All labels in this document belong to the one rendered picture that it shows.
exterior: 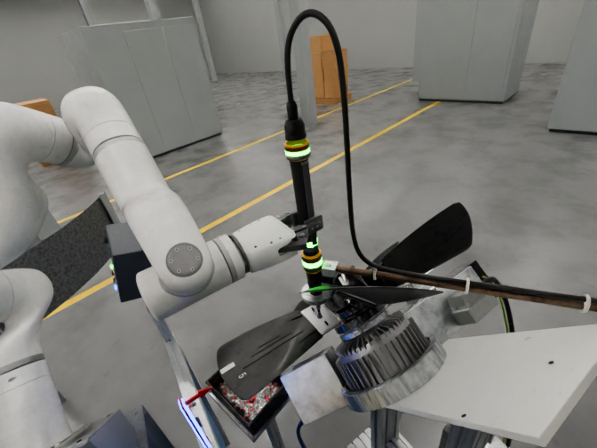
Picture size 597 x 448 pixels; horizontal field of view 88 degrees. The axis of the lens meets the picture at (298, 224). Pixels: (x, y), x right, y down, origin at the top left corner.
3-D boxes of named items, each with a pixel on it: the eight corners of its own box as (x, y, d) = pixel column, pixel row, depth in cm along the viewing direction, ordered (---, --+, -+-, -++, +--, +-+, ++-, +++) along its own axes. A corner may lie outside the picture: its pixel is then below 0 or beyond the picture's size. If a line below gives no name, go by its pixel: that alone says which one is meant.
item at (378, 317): (398, 306, 79) (394, 299, 79) (368, 332, 69) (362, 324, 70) (362, 321, 89) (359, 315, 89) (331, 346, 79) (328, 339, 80)
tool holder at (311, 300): (343, 288, 73) (340, 255, 68) (335, 310, 68) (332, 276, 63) (307, 282, 77) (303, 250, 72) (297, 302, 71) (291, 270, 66)
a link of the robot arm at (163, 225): (132, 100, 48) (228, 267, 43) (149, 158, 62) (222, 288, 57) (67, 116, 44) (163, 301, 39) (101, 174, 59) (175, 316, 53)
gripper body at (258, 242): (226, 259, 61) (275, 236, 65) (250, 287, 53) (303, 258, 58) (216, 228, 57) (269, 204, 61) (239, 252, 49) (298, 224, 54)
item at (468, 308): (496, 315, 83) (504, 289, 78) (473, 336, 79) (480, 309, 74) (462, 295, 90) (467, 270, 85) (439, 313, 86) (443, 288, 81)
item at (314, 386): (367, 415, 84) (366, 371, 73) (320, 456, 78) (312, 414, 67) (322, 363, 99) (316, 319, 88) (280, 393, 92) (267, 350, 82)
